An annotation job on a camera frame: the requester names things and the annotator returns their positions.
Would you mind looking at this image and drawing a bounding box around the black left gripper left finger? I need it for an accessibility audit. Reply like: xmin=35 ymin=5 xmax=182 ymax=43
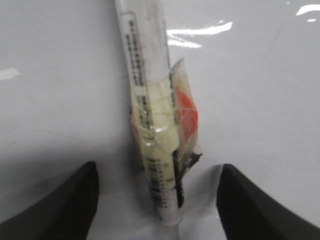
xmin=0 ymin=161 xmax=100 ymax=240

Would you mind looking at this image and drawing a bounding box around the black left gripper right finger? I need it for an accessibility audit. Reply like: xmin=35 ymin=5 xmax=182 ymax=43
xmin=216 ymin=164 xmax=320 ymax=240

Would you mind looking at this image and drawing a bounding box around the tape-wrapped whiteboard marker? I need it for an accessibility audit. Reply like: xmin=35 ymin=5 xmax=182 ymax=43
xmin=115 ymin=0 xmax=201 ymax=226

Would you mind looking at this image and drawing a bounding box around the white whiteboard with metal frame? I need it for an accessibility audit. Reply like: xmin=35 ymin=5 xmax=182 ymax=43
xmin=0 ymin=0 xmax=320 ymax=240

